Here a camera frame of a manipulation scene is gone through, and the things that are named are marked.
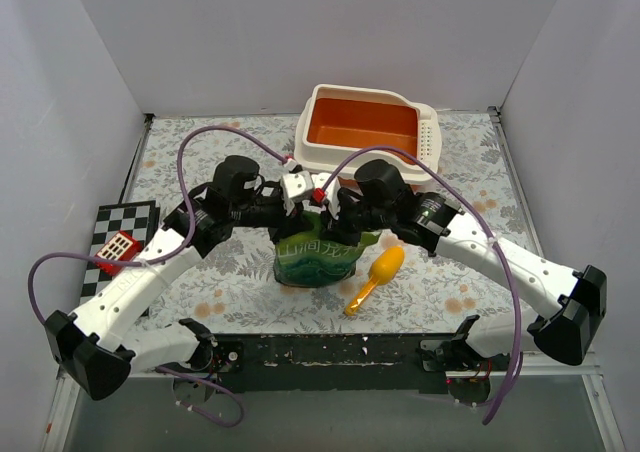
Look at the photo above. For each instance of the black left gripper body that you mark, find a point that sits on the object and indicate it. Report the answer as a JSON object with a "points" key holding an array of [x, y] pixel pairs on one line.
{"points": [[288, 223]]}

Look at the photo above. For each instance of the white and orange litter box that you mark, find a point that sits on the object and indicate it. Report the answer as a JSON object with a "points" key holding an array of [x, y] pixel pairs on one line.
{"points": [[338, 120]]}

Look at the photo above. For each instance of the yellow plastic litter scoop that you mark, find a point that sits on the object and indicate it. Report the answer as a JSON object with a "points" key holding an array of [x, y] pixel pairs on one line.
{"points": [[382, 271]]}

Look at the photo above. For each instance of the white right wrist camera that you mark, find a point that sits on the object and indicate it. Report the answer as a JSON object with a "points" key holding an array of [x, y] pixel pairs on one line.
{"points": [[325, 193]]}

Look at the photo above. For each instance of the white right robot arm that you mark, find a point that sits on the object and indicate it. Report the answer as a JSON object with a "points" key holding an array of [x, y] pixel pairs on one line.
{"points": [[557, 310]]}

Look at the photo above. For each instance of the black white checkerboard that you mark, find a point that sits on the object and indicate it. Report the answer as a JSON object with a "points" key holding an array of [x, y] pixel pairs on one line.
{"points": [[138, 219]]}

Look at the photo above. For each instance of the floral patterned table mat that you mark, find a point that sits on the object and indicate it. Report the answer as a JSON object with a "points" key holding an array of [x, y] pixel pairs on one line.
{"points": [[234, 290]]}

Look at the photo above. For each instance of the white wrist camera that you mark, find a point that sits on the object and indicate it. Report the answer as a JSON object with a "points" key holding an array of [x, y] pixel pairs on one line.
{"points": [[296, 188], [325, 193]]}

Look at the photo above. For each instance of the green cat litter bag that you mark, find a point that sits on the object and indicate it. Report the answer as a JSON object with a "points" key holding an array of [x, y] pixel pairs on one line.
{"points": [[305, 260]]}

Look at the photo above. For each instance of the red white toy block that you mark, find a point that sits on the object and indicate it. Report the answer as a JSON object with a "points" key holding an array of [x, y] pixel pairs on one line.
{"points": [[120, 247]]}

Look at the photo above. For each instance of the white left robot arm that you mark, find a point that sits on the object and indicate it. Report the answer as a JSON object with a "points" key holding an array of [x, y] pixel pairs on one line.
{"points": [[95, 345]]}

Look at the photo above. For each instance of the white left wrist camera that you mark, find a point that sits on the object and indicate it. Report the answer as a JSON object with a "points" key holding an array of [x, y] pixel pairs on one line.
{"points": [[296, 188]]}

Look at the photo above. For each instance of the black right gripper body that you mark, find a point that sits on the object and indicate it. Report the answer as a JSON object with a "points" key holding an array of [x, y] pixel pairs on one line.
{"points": [[335, 223]]}

